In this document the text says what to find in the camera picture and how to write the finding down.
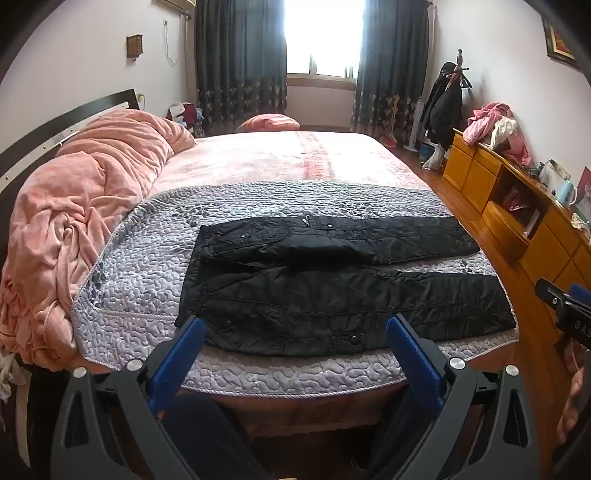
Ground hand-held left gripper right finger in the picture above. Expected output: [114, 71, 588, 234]
[383, 314, 542, 480]

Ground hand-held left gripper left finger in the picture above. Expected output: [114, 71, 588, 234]
[50, 318, 206, 480]

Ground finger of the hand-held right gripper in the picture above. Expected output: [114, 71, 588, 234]
[536, 278, 591, 319]

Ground black pants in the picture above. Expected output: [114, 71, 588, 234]
[175, 215, 517, 357]

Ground person's right hand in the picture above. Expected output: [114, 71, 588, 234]
[556, 364, 591, 446]

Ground person's leg in dark trousers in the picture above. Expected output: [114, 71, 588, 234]
[365, 392, 446, 480]
[161, 394, 273, 480]

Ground light blue kettle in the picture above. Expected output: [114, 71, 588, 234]
[556, 180, 579, 206]

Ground grey quilted bedspread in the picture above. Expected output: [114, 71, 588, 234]
[71, 181, 520, 398]

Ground yellow wooden dresser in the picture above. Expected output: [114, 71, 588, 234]
[441, 129, 591, 315]

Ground white garment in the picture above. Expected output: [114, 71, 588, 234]
[489, 117, 518, 148]

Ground white crumpled cloth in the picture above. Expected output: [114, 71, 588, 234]
[0, 353, 20, 402]

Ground white plastic bag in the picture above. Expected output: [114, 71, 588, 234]
[422, 145, 446, 170]

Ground pink fleece blanket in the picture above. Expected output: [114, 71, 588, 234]
[0, 110, 198, 372]

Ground pile of pink clothes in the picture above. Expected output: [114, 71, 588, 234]
[463, 102, 533, 166]

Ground coat rack with dark coats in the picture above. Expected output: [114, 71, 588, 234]
[422, 48, 472, 149]

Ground white tower fan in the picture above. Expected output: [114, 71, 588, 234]
[404, 97, 428, 153]

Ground bed with pink sheet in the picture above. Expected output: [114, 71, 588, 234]
[69, 130, 520, 444]

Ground clutter of red and blue things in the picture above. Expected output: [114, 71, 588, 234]
[166, 102, 205, 138]

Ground pink cushion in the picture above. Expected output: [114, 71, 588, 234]
[238, 113, 301, 134]

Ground dark wooden headboard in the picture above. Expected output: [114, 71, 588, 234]
[0, 89, 141, 185]

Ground dark patterned curtain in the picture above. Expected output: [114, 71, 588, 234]
[194, 0, 288, 134]
[353, 0, 430, 139]

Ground bright window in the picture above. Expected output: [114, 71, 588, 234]
[283, 0, 368, 79]

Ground yellow-handled broom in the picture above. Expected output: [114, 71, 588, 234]
[380, 93, 400, 147]

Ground framed wall picture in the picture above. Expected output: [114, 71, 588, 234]
[541, 14, 583, 70]

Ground white wall cable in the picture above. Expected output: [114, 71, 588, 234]
[163, 19, 182, 66]

